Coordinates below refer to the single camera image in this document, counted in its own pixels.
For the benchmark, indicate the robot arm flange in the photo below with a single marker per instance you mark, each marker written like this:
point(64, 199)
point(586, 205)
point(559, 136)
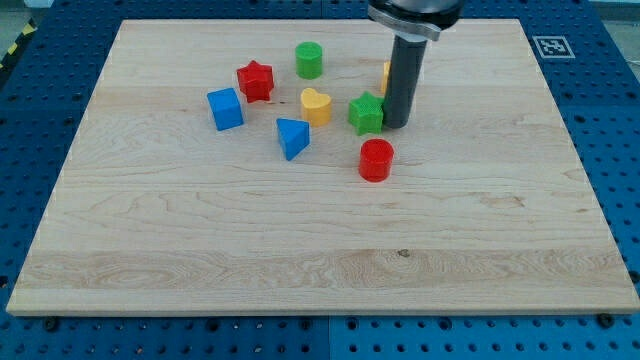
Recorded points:
point(416, 20)

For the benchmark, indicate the green star block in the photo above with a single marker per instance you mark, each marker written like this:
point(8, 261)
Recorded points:
point(366, 114)

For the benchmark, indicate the red star block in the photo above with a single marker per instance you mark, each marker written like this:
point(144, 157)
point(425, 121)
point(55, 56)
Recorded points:
point(256, 81)

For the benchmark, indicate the blue triangle block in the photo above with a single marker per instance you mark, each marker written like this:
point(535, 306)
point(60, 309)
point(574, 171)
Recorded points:
point(293, 135)

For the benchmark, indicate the red cylinder block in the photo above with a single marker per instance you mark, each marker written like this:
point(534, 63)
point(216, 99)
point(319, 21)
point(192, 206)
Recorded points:
point(376, 157)

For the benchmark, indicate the yellow heart block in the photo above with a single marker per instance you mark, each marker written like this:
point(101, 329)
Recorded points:
point(316, 108)

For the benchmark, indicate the wooden board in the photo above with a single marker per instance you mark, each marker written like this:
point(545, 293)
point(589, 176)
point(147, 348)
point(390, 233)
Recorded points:
point(487, 210)

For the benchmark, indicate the blue cube block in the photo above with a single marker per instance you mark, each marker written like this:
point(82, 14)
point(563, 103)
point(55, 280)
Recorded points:
point(225, 108)

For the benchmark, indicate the green cylinder block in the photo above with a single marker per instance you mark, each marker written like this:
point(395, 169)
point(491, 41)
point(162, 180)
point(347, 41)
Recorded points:
point(309, 60)

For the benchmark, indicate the yellow block behind tool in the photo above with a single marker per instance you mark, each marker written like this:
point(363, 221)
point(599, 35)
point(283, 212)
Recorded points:
point(385, 77)

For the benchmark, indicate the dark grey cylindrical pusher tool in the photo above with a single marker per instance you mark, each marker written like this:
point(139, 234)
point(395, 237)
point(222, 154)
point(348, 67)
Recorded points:
point(406, 63)

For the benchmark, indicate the white fiducial marker tag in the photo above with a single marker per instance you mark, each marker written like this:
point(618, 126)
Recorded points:
point(553, 47)

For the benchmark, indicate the yellow black hazard tape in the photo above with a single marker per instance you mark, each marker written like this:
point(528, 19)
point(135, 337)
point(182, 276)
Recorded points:
point(17, 48)

